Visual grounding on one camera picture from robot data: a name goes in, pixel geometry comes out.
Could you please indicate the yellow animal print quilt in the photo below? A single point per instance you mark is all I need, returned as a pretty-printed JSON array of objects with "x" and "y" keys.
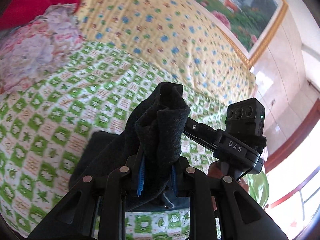
[{"x": 150, "y": 30}]

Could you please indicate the light green cloth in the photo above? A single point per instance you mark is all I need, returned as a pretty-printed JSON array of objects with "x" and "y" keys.
[{"x": 258, "y": 190}]

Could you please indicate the red framed window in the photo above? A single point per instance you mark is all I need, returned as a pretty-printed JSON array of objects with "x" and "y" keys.
[{"x": 300, "y": 192}]

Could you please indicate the pink floral cloth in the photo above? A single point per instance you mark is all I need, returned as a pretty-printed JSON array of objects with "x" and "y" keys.
[{"x": 37, "y": 50}]

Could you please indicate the person's right hand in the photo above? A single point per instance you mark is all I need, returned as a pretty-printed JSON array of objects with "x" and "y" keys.
[{"x": 214, "y": 171}]

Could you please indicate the green white printed bed sheet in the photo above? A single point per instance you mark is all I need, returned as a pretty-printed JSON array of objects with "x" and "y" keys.
[{"x": 50, "y": 130}]

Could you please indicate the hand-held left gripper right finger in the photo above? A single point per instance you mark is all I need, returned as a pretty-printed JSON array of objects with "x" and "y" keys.
[{"x": 175, "y": 180}]

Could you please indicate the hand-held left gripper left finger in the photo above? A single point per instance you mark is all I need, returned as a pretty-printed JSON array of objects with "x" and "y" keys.
[{"x": 141, "y": 175}]

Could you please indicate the gold framed flower picture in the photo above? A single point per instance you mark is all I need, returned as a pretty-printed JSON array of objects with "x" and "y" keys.
[{"x": 237, "y": 5}]

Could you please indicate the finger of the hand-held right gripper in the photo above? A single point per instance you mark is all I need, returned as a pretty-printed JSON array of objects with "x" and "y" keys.
[
  {"x": 200, "y": 141},
  {"x": 200, "y": 127}
]

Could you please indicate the black pants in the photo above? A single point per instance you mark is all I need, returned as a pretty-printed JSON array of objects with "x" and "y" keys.
[{"x": 160, "y": 135}]

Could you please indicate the red cloth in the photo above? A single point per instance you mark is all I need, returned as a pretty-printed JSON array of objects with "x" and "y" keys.
[{"x": 35, "y": 0}]

